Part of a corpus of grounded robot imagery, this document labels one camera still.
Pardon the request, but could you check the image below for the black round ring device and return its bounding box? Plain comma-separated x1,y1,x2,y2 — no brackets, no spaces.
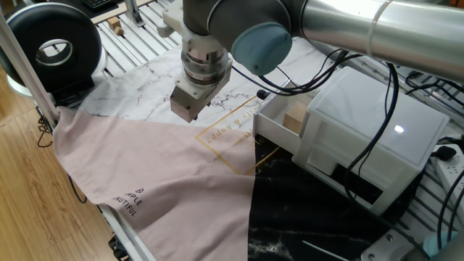
0,2,104,99

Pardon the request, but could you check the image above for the white vented wrist mount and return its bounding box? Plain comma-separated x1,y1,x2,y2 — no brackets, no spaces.
156,0,220,56

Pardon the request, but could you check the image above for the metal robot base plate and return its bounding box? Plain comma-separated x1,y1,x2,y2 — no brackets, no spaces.
360,228,428,261

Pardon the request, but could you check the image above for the black power plug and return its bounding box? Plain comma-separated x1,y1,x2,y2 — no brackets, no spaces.
430,144,458,162

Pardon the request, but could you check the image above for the white plastic drawer cabinet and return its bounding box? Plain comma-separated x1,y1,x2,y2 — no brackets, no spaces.
291,66,450,218

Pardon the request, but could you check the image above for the marble pink black tablecloth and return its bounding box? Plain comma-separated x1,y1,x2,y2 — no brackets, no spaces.
53,36,425,261

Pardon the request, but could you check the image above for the light wooden cube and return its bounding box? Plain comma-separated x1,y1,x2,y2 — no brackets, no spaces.
282,100,309,136

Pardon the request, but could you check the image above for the light wooden desk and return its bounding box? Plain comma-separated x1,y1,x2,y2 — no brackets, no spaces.
63,0,157,25

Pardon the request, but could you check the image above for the aluminium table frame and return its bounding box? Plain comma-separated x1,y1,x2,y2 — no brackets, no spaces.
97,202,157,261

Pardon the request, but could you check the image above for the silver Schunk gripper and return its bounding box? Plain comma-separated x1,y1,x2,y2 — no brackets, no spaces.
169,86,219,124

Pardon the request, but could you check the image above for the white gripper adapter plate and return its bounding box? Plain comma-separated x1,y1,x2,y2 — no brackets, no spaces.
173,57,233,102

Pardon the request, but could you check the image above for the metal bracket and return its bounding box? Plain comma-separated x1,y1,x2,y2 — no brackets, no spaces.
124,0,146,28

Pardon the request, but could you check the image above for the black keyboard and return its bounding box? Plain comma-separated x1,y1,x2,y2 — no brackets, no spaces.
81,0,120,9

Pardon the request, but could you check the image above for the white power strip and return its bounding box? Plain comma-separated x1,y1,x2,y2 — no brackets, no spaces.
431,144,464,218

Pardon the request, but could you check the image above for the aluminium frame post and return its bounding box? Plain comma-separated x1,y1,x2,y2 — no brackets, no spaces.
0,14,61,126

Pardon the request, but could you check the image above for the black bracket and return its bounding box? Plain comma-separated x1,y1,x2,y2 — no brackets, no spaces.
107,234,130,261

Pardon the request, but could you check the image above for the white drawer with black knob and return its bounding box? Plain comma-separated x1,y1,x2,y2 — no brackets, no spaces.
252,85,320,155

